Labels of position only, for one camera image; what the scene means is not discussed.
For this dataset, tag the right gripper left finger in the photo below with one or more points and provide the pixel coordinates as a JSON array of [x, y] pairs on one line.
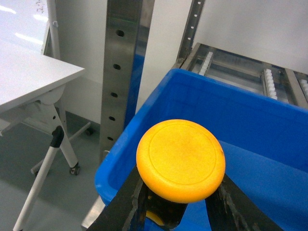
[[127, 210]]

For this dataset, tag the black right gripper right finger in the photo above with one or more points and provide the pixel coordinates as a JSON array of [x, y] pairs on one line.
[[229, 209]]

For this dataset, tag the yellow mushroom push button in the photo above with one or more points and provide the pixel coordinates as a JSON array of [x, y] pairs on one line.
[[181, 162]]

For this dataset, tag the large blue plastic bin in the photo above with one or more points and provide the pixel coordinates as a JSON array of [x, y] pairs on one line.
[[265, 142]]

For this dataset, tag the steel roller rack shelf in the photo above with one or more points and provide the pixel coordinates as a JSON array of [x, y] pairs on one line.
[[274, 81]]

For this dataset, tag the white folding table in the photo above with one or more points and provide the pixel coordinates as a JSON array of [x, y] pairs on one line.
[[31, 82]]

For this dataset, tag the perforated steel rack post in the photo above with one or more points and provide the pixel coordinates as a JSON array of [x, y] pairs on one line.
[[127, 30]]

